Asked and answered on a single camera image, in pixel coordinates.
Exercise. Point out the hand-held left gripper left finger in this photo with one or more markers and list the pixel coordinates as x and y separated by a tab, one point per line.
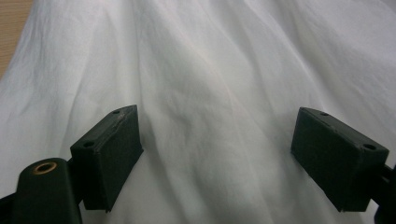
107	155

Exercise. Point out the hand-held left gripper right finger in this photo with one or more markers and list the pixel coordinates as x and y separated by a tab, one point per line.
336	161

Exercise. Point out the white tiered skirt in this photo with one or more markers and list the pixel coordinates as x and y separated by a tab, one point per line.
214	71

